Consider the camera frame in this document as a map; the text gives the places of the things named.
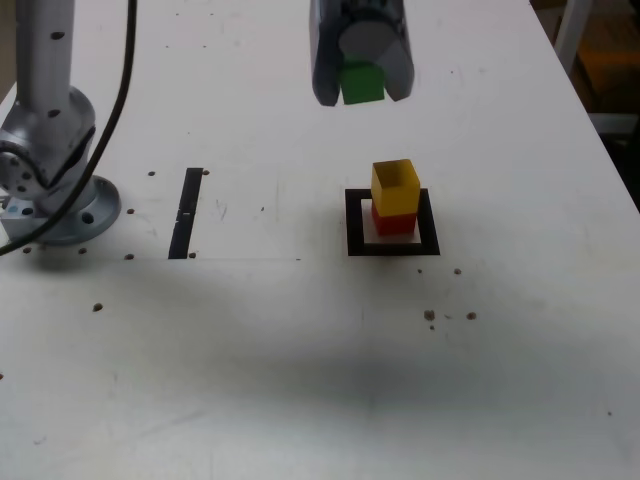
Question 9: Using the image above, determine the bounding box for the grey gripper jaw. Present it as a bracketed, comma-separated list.
[339, 0, 417, 104]
[308, 0, 347, 107]

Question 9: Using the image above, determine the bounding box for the green cube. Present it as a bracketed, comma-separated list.
[338, 58, 387, 106]

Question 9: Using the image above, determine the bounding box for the yellow cube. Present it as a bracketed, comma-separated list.
[370, 158, 420, 216]

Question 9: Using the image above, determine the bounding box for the red cube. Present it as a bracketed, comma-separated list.
[370, 204, 419, 236]

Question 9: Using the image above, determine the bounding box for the black tape square outline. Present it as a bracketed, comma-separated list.
[344, 188, 441, 257]

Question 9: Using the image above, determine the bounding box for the black tape strip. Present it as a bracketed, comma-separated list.
[168, 167, 205, 260]

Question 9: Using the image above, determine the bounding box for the grey shelf beam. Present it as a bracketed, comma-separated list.
[589, 110, 640, 136]

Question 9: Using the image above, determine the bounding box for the thick black cable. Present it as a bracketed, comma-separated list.
[0, 0, 139, 257]

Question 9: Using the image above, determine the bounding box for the white metal frame post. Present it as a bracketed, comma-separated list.
[553, 0, 594, 64]

